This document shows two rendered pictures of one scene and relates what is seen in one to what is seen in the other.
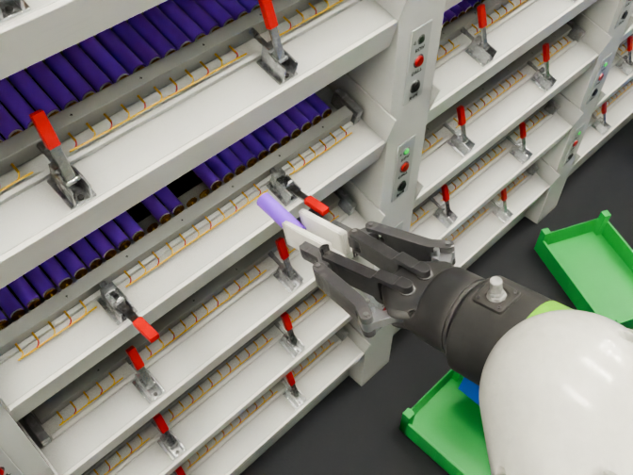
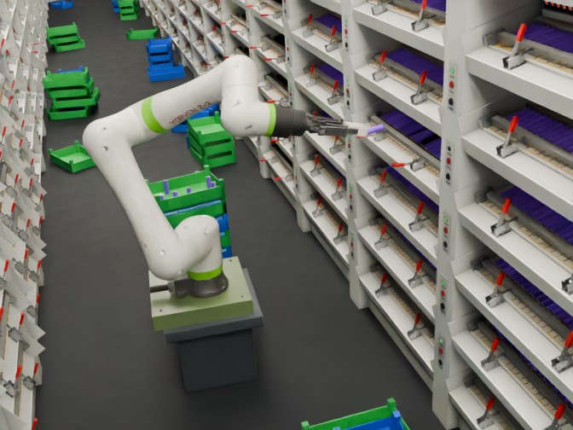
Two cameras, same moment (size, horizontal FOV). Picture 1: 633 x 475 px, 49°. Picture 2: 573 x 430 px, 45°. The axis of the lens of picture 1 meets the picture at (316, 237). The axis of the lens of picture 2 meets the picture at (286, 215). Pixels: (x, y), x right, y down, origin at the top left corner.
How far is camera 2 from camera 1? 216 cm
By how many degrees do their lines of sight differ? 86
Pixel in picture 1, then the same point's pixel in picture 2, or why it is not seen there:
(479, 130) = (509, 315)
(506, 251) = not seen: outside the picture
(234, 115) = (399, 96)
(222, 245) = (396, 156)
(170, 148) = (389, 89)
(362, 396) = (425, 408)
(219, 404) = (394, 259)
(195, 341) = (396, 204)
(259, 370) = (406, 272)
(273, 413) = (408, 326)
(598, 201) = not seen: outside the picture
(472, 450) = not seen: outside the picture
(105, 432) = (368, 187)
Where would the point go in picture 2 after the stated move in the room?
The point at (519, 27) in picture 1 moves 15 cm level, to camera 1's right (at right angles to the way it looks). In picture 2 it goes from (529, 253) to (515, 287)
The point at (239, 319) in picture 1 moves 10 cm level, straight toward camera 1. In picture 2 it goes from (401, 215) to (369, 212)
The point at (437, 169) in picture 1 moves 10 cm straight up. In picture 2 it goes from (477, 288) to (479, 255)
